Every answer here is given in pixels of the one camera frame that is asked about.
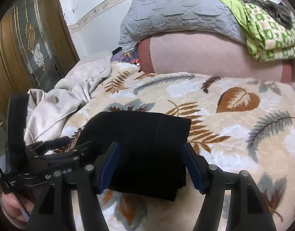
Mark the green patterned folded quilt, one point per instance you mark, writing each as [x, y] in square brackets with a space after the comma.
[267, 39]

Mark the pink bolster pillow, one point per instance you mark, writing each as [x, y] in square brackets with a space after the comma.
[210, 54]

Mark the dark garment on quilt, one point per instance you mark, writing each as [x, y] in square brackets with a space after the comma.
[279, 12]

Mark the left hand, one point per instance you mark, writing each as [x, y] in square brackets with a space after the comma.
[13, 209]

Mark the colourful small packet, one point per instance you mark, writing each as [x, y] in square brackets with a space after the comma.
[132, 56]

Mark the grey quilted pillow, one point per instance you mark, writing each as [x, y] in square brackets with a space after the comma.
[149, 17]

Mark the wooden door with glass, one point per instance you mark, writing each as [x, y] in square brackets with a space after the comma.
[36, 49]

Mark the purple cloth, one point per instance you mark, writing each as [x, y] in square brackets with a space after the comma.
[119, 57]

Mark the leaf pattern fleece blanket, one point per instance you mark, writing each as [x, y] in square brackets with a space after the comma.
[236, 124]

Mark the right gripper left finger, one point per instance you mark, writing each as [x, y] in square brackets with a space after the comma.
[89, 176]

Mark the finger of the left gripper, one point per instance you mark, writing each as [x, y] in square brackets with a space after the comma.
[42, 147]
[64, 157]

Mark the black pants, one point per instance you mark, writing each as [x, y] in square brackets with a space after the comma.
[150, 161]

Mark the beige plush blanket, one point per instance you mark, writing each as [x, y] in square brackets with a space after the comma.
[48, 111]

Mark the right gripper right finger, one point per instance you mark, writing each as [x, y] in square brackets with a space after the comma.
[247, 208]

